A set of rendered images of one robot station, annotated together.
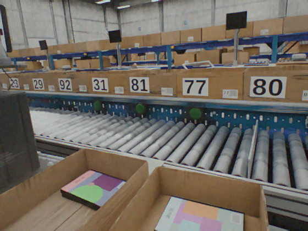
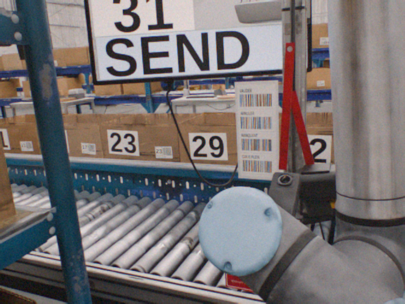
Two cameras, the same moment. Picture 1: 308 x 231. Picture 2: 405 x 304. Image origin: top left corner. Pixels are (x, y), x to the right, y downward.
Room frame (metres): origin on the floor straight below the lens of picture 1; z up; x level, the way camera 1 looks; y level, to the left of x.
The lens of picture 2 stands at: (0.73, 1.21, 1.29)
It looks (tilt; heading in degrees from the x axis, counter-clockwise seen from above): 14 degrees down; 353
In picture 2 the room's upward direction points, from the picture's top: 4 degrees counter-clockwise
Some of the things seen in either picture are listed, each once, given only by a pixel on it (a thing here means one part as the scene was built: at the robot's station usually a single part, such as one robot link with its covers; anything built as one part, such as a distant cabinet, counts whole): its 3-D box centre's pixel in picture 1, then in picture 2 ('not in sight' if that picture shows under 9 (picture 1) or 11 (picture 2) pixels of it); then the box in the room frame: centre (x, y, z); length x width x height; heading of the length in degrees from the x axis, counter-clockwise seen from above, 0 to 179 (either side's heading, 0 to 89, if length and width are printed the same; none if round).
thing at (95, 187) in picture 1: (97, 187); not in sight; (0.62, 0.17, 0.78); 0.19 x 0.14 x 0.02; 57
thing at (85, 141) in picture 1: (109, 130); not in sight; (1.29, 0.24, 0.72); 0.52 x 0.05 x 0.05; 149
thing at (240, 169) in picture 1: (245, 151); not in sight; (0.89, -0.43, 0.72); 0.52 x 0.05 x 0.05; 149
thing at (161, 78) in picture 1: (159, 82); not in sight; (1.61, -0.12, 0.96); 0.39 x 0.29 x 0.17; 59
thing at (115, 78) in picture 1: (117, 82); not in sight; (1.81, 0.22, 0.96); 0.39 x 0.29 x 0.17; 59
